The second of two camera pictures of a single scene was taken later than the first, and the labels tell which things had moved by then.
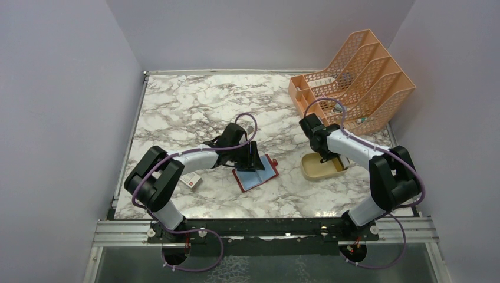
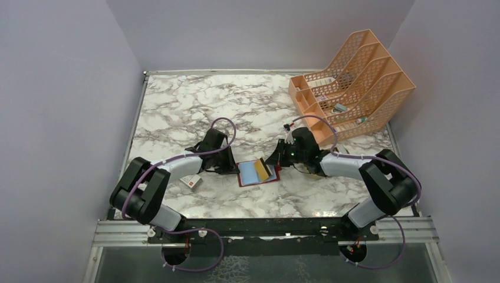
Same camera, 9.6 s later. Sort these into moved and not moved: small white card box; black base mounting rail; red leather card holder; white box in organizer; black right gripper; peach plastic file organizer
Moved: black right gripper; red leather card holder
Not moved: white box in organizer; black base mounting rail; small white card box; peach plastic file organizer
